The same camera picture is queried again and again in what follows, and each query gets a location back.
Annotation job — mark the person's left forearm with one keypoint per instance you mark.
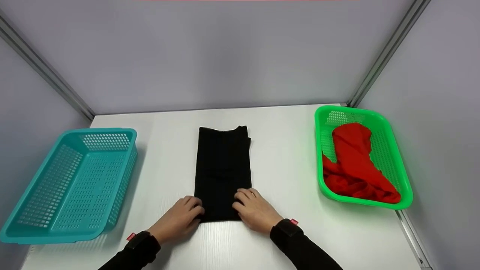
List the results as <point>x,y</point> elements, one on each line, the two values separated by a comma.
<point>131,257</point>

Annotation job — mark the red cloth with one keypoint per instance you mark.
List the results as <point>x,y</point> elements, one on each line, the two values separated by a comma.
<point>354,165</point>

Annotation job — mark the black wrist band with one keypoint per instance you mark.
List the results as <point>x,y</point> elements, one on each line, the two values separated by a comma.
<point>139,240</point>
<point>288,226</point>

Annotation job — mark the green plastic basket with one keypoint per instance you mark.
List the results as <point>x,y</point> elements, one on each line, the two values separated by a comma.
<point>390,150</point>

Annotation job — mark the black cloth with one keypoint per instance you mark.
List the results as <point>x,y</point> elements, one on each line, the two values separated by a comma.
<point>224,168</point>

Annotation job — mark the teal plastic basket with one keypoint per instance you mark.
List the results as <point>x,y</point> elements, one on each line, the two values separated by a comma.
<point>80,183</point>

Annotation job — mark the person's right forearm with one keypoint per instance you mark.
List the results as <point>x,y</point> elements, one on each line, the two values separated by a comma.
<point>303,249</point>

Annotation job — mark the person's right hand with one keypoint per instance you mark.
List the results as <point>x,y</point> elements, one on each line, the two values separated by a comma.
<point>257,212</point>

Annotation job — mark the person's right fingers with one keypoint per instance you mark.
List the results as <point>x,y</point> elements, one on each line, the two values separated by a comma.
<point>245,200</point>

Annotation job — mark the person's left fingers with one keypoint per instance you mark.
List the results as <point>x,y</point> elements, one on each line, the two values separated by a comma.
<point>193,207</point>

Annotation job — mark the person's left hand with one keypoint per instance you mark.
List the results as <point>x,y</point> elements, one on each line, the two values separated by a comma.
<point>176,221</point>

